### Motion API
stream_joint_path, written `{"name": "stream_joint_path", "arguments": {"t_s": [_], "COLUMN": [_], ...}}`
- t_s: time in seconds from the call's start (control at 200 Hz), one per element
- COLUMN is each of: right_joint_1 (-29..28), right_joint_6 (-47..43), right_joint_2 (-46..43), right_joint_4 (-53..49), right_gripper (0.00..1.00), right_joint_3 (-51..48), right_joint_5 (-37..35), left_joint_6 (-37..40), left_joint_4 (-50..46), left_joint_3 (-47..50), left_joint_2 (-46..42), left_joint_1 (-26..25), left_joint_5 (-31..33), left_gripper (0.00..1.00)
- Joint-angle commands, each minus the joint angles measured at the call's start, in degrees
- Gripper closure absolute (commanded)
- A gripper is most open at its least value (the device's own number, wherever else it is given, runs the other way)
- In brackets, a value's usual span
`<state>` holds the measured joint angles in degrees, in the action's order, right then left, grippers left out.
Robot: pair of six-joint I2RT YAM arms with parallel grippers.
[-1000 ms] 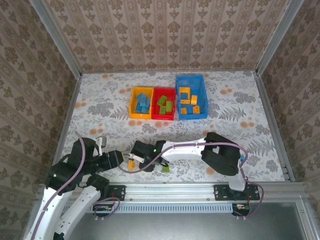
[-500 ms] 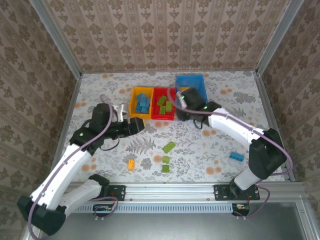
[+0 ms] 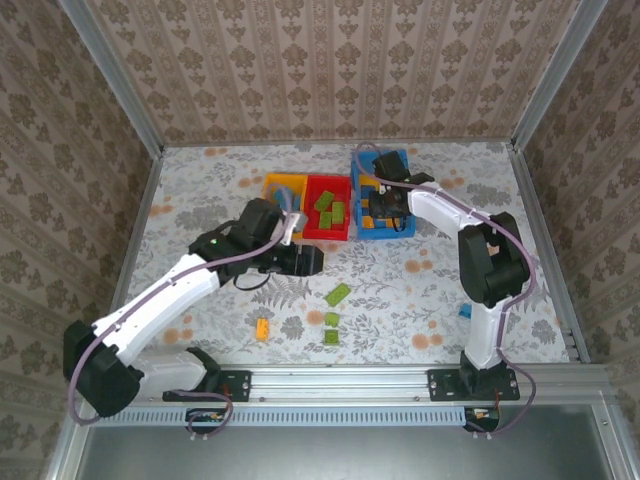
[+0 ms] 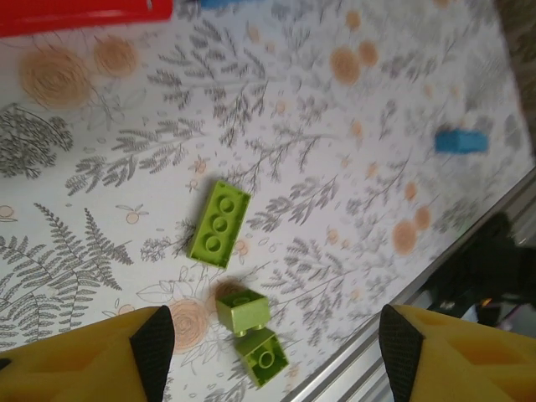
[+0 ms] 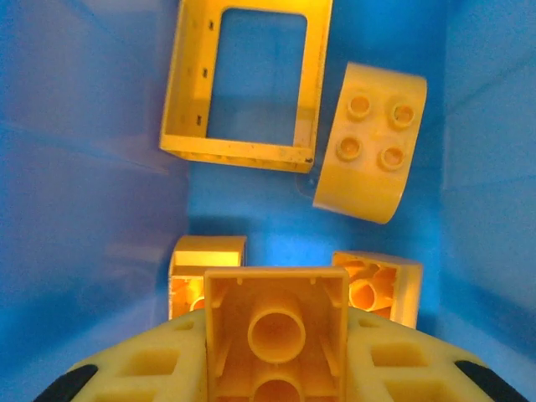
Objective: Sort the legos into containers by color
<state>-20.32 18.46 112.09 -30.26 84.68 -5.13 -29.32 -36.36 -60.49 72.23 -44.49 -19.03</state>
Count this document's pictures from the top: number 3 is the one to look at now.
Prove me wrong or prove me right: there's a blue plastic bin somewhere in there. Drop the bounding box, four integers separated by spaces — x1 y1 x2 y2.
350 148 417 241

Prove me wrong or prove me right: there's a yellow plastic bin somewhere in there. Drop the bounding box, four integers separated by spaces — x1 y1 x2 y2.
262 172 309 240

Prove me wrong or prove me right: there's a red plastic bin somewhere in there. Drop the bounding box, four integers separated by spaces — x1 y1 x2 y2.
302 174 352 242

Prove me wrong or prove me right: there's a grey metal sheet panel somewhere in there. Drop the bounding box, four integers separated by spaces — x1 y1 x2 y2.
74 404 619 480

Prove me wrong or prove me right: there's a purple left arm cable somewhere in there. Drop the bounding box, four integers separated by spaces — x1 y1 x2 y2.
67 184 301 426

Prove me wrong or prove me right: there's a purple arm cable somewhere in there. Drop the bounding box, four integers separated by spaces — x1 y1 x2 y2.
67 184 301 426
355 142 539 441

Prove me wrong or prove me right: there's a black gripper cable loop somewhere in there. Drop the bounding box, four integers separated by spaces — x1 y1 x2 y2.
233 272 274 292

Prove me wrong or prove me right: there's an aluminium rear frame rail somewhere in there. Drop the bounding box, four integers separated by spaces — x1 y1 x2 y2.
160 138 514 149

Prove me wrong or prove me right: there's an aluminium side frame rail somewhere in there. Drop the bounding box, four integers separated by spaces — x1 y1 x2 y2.
504 142 592 364
107 147 166 326

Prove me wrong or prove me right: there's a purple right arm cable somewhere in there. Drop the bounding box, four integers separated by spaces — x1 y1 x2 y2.
355 142 539 441

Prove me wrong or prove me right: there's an aluminium mounting rail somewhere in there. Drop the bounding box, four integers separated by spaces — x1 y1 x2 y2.
149 363 614 406

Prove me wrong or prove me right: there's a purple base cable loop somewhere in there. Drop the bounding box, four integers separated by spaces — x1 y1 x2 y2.
164 390 235 442

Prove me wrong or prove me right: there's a slotted grey cable duct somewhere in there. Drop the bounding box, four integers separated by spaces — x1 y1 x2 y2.
94 404 474 427

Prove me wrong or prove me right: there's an aluminium frame post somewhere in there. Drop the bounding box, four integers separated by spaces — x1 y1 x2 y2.
57 0 165 154
508 0 609 151

